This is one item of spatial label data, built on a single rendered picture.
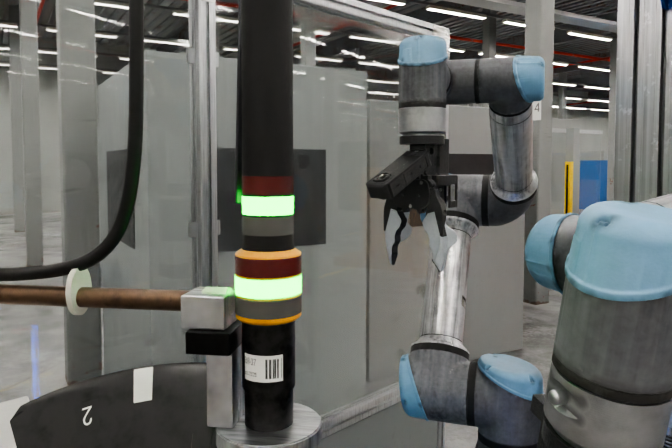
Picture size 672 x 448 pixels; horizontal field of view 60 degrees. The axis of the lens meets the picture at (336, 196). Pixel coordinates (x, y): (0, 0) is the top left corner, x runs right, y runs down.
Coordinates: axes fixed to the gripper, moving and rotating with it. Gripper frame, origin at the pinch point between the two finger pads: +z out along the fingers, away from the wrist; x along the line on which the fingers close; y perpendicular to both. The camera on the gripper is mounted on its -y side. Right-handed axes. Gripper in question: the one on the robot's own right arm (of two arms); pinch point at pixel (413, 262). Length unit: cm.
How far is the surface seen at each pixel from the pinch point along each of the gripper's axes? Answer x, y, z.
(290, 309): -27, -50, -6
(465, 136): 190, 331, -38
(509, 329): 176, 381, 124
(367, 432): 46, 42, 56
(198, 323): -22, -54, -5
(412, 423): 46, 63, 61
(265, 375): -26, -52, -2
